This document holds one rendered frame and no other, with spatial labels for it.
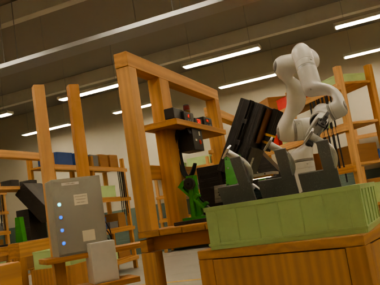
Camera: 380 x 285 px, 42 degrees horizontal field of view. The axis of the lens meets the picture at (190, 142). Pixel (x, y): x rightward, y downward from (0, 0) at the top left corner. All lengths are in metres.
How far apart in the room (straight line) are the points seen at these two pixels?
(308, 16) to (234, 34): 1.57
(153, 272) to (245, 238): 1.02
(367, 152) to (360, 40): 6.86
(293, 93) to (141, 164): 0.94
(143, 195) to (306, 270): 1.27
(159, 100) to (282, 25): 7.67
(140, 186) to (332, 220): 1.33
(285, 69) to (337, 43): 10.14
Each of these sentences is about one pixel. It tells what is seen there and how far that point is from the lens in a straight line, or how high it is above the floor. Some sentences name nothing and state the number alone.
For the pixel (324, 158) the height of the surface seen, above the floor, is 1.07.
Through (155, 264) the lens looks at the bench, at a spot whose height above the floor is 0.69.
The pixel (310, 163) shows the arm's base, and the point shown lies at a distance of 2.70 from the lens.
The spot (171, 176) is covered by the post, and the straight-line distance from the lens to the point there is 3.20.
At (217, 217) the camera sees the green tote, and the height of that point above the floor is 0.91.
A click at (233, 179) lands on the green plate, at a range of 3.29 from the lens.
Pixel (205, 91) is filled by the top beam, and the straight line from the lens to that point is 4.05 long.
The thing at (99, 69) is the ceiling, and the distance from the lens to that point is 12.16.
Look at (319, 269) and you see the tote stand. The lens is 1.86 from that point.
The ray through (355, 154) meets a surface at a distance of 5.76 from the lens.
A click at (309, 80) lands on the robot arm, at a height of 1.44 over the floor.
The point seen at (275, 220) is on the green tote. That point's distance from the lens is 1.92.
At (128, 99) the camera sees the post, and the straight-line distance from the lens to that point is 2.94.
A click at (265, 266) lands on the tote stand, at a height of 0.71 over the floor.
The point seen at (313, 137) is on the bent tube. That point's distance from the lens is 1.95.
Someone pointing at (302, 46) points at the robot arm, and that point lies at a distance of 2.40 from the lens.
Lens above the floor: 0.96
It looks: 8 degrees up
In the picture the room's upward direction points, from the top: 9 degrees counter-clockwise
